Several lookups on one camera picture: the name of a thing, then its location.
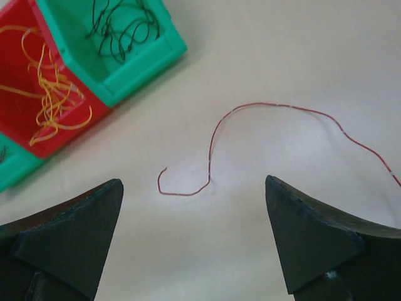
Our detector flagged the orange wires in red bin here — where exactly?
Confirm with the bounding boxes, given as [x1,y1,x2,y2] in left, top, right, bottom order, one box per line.
[0,25,93,147]

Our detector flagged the green plastic bin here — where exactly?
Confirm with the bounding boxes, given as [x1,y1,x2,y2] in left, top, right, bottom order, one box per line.
[37,1,187,107]
[1,134,44,192]

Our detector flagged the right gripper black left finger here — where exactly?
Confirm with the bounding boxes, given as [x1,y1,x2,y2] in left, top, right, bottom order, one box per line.
[1,179,124,300]

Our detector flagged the red plastic bin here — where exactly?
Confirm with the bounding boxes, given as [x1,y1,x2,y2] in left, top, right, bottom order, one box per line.
[1,1,110,159]

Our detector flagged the orange wire bundle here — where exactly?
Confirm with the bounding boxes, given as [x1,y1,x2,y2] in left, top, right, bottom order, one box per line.
[157,102,401,197]

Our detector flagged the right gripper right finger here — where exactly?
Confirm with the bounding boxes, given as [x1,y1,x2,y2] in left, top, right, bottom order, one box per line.
[265,176,400,300]

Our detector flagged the dark wires in right bin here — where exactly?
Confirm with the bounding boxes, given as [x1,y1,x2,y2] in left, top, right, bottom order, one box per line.
[85,0,161,62]

